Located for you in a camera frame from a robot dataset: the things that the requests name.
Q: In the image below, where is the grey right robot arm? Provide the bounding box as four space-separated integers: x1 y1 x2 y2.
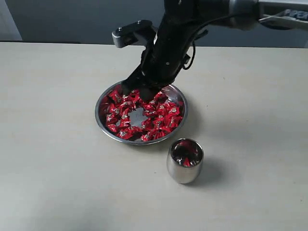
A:
113 0 308 101

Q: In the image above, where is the round stainless steel plate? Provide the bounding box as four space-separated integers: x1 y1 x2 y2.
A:
95 81 188 146

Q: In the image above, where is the stainless steel cup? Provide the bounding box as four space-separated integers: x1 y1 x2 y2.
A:
167 139 204 184

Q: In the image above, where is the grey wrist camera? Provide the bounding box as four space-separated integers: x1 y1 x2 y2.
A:
112 20 157 48

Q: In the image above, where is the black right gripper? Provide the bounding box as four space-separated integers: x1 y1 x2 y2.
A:
121 0 229 102

